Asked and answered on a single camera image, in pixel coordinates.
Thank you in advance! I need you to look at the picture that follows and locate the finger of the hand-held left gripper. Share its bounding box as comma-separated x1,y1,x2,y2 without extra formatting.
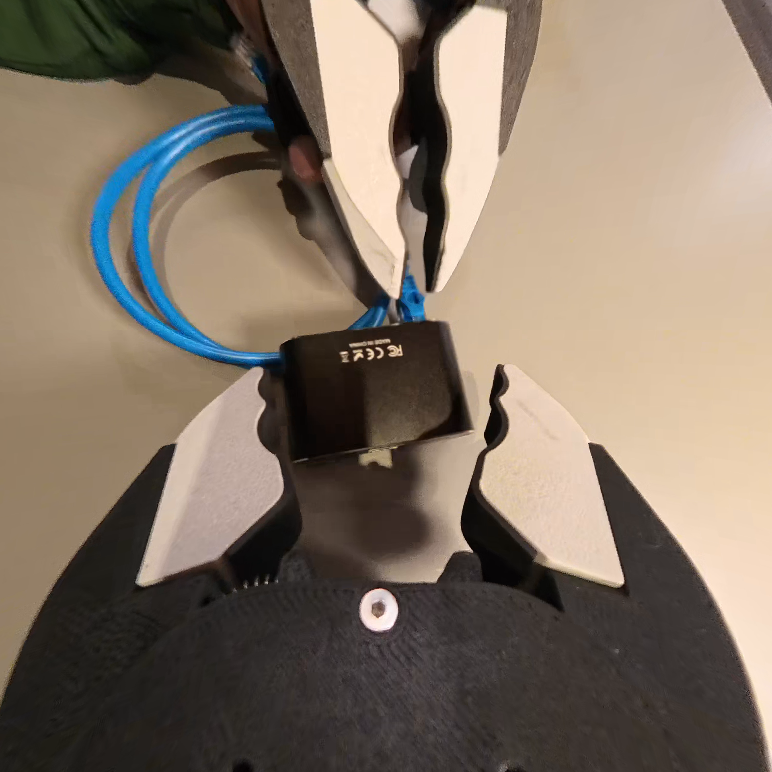
421,7,509,294
306,0,408,300

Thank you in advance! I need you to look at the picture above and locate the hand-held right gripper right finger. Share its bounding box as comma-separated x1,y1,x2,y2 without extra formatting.
463,363,626,604

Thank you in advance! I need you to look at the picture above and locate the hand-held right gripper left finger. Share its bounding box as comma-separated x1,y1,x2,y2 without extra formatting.
134,366,304,592

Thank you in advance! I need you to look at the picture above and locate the blue ethernet cable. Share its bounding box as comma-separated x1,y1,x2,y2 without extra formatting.
90,51,426,369

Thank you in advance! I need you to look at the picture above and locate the black ethernet port splitter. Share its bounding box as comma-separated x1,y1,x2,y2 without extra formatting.
279,320,474,464

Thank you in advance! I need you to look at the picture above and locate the person's left forearm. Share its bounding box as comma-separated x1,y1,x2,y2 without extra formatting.
0,0,242,82

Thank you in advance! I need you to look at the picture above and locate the person's left hand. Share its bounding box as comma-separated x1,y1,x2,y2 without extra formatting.
287,134,325,183

